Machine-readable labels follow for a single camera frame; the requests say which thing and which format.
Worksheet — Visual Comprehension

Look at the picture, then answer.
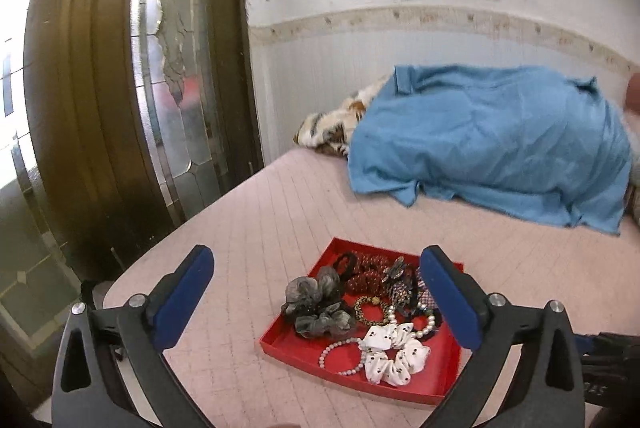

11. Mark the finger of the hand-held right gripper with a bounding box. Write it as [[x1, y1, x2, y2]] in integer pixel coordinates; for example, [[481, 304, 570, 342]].
[[573, 332, 640, 360]]

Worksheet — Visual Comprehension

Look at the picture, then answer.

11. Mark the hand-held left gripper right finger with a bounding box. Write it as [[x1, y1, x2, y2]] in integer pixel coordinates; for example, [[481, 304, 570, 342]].
[[419, 245, 587, 428]]

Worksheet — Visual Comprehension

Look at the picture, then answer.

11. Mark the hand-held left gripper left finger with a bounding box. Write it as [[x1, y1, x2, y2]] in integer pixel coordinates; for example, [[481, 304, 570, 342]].
[[51, 244, 216, 428]]

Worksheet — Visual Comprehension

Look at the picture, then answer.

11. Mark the large pearl bracelet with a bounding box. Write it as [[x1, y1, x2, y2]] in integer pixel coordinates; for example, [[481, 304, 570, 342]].
[[387, 309, 442, 343]]

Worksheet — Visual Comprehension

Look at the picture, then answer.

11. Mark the dark patterned hair accessory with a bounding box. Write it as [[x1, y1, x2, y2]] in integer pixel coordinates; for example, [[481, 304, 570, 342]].
[[389, 279, 422, 310]]

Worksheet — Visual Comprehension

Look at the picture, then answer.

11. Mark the dark hair clip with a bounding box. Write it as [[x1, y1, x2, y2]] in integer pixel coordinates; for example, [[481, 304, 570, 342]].
[[381, 256, 410, 283]]

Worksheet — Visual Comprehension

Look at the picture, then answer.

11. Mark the white cherry print scrunchie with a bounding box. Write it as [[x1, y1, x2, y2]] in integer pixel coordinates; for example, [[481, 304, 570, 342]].
[[358, 322, 432, 387]]

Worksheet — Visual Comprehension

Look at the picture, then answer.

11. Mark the gold beaded bracelet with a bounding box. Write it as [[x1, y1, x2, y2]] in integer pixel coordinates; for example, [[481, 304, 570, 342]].
[[353, 293, 392, 328]]

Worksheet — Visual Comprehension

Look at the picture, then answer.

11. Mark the black hair tie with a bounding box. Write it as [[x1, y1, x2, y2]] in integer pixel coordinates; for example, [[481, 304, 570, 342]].
[[332, 251, 359, 277]]

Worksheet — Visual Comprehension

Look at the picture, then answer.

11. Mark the small pearl bracelet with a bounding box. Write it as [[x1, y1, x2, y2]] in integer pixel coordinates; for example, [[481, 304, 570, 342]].
[[318, 336, 367, 377]]

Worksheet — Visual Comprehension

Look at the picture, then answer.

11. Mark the red tray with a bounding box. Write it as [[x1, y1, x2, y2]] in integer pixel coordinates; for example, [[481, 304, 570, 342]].
[[259, 236, 466, 407]]

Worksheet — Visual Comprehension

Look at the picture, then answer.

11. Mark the grey scrunchie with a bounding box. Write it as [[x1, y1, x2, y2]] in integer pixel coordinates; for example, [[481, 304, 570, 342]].
[[280, 266, 357, 342]]

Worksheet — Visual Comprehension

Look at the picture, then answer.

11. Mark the red white checked scrunchie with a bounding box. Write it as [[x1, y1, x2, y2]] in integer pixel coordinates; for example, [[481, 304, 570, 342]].
[[416, 275, 442, 309]]

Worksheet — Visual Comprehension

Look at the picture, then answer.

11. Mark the blue cloth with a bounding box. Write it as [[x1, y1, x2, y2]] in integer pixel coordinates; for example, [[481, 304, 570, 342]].
[[347, 64, 634, 237]]

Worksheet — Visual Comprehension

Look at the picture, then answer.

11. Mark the tiger print blanket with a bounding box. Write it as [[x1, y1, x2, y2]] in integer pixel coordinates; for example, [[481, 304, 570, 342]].
[[292, 75, 397, 159]]

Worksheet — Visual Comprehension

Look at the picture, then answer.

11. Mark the wooden glazed door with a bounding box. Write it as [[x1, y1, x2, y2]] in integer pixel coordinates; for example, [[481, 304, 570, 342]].
[[0, 0, 265, 409]]

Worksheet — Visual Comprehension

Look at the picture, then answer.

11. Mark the dark red beaded bracelet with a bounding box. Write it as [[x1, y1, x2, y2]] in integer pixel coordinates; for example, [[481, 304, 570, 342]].
[[344, 257, 397, 297]]

